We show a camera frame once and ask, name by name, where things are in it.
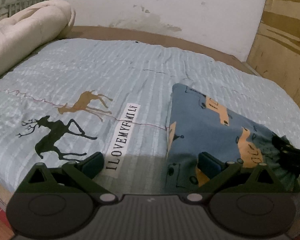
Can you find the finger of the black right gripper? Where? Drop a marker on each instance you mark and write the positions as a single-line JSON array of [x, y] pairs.
[[288, 156]]

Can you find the light blue bed sheet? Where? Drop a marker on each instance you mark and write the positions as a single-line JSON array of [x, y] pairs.
[[73, 98]]

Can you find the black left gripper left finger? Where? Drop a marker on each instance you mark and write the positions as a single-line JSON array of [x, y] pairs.
[[71, 177]]

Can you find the brown wooden bed frame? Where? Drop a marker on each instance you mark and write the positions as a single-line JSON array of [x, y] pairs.
[[109, 34]]

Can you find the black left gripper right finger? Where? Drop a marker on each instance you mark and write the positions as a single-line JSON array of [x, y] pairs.
[[235, 178]]

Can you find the cream rolled blanket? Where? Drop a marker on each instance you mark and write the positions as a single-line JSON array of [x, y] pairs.
[[31, 28]]

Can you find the blue pants with orange print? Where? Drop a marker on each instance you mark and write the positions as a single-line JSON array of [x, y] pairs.
[[204, 135]]

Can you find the wooden plywood cabinet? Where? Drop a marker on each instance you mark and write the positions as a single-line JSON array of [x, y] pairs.
[[275, 53]]

